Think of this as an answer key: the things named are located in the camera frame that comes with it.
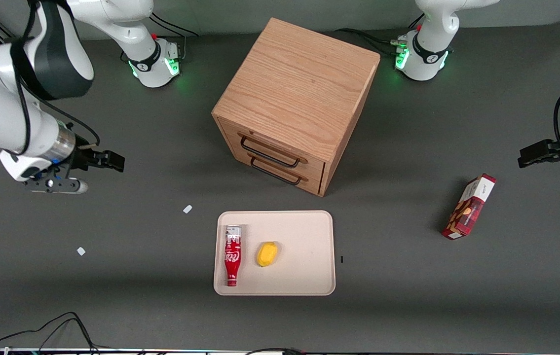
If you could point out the red cookie box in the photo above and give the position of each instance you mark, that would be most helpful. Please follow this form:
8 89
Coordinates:
469 207

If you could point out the yellow lemon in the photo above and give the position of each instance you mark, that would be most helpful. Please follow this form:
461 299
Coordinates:
268 254

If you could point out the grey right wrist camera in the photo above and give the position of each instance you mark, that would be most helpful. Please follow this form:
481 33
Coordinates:
57 185

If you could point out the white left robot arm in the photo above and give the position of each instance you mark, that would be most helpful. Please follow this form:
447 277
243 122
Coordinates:
425 54

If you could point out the wooden drawer cabinet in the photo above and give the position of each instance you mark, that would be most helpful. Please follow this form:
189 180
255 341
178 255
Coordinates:
299 84

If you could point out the beige plastic tray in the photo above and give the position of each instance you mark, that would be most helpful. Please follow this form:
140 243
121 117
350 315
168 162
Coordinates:
299 246

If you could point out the red coke bottle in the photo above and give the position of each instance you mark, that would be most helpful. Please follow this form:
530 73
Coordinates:
232 256

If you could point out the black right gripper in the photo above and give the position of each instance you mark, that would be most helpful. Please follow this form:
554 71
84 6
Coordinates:
84 158

